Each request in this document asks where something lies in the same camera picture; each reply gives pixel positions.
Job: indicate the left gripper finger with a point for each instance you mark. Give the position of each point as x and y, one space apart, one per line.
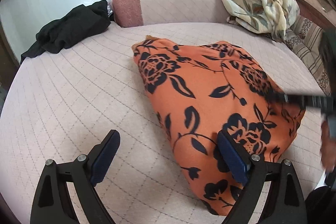
52 202
284 202

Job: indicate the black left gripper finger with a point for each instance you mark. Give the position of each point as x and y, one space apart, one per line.
281 97

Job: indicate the orange black floral blouse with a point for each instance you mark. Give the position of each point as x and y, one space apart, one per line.
198 91

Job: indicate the black clothes pile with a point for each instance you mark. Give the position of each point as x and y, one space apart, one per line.
81 22

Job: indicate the person's right hand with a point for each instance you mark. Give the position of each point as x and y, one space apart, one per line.
328 148

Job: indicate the striped brown cushion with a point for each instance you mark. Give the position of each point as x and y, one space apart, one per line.
303 39

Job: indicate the cream floral blanket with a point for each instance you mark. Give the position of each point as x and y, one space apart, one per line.
272 17

